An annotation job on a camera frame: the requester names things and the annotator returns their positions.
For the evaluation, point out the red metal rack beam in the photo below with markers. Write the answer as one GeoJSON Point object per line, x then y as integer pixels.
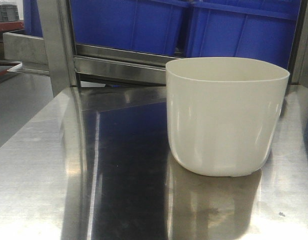
{"type": "Point", "coordinates": [6, 26]}

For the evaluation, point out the white plastic bin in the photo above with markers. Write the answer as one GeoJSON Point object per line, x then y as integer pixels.
{"type": "Point", "coordinates": [222, 113]}

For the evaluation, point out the grey crate in background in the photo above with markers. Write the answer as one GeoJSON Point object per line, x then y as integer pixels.
{"type": "Point", "coordinates": [9, 11]}

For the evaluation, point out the blue crate right on shelf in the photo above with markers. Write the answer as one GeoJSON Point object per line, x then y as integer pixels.
{"type": "Point", "coordinates": [262, 30]}

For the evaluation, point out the stainless steel shelf frame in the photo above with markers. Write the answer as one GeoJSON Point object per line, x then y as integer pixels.
{"type": "Point", "coordinates": [57, 55]}

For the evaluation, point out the blue crate on shelf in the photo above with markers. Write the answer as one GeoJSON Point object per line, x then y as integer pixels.
{"type": "Point", "coordinates": [149, 26]}
{"type": "Point", "coordinates": [262, 30]}

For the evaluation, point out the blue crate far left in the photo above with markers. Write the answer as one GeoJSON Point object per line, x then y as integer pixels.
{"type": "Point", "coordinates": [32, 23]}

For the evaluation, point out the blue crate left on shelf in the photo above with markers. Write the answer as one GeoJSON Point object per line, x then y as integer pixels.
{"type": "Point", "coordinates": [149, 26]}

